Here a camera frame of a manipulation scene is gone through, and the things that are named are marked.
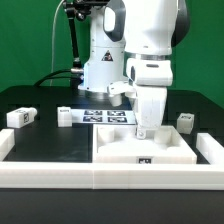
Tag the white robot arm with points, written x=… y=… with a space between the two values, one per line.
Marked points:
x=130 y=48

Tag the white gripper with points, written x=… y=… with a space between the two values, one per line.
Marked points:
x=146 y=87

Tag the white U-shaped fence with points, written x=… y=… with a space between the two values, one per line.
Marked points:
x=104 y=176

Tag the AprilTag sheet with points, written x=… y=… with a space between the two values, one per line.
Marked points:
x=103 y=116

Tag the white square tabletop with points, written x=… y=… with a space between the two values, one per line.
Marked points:
x=119 y=144

